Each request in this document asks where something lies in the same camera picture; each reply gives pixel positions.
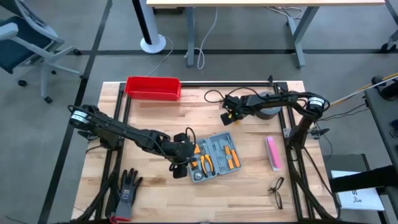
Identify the grey floor box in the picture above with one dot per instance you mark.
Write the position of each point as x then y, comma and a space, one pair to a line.
342, 161

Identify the white printed paper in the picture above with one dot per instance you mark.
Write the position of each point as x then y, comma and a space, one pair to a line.
357, 200

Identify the grey duct tape roll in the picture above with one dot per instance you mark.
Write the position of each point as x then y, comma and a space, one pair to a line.
267, 113

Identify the dark framed eyeglasses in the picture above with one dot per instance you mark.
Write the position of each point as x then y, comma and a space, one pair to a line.
273, 189

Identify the red plastic bin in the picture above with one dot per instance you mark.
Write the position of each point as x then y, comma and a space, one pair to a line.
152, 88

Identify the black diagonal frame brace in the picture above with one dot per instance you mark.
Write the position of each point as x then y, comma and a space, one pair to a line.
99, 199
308, 194

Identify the black aluminium table frame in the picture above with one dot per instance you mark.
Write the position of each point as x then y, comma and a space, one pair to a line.
202, 84

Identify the black cart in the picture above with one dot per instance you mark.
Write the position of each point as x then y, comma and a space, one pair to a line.
382, 118

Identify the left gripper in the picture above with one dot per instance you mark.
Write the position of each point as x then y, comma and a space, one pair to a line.
182, 152

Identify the black flat bar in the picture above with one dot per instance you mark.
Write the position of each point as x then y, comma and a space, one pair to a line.
360, 180

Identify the small black tape roll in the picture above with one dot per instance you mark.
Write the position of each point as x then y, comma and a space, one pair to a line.
198, 176

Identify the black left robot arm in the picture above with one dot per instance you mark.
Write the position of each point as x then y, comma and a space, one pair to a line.
124, 132

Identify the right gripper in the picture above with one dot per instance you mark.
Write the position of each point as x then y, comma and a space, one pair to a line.
234, 107

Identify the grey blue office chair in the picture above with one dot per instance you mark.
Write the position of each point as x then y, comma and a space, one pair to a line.
18, 46

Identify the black grey work glove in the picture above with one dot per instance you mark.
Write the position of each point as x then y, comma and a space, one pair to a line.
126, 196

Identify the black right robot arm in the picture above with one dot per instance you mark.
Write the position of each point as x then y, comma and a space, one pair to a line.
280, 99

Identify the grey plastic tool case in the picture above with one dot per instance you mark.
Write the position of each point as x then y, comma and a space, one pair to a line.
214, 143

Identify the yellow white rod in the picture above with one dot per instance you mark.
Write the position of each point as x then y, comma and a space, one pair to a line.
357, 92

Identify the orange round object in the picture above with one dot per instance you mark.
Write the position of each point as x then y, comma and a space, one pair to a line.
236, 158

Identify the wooden desk with grey legs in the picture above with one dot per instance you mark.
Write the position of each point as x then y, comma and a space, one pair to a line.
264, 2

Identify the grey chair leg with caster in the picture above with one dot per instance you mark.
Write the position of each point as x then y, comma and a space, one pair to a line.
388, 47

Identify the pink white sanding block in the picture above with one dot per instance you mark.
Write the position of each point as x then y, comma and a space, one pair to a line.
275, 155

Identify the pole with round white base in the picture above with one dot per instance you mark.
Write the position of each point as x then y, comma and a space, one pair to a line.
152, 43

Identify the orange screwdriver bit holder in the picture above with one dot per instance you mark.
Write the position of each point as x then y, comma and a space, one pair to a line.
227, 151
230, 164

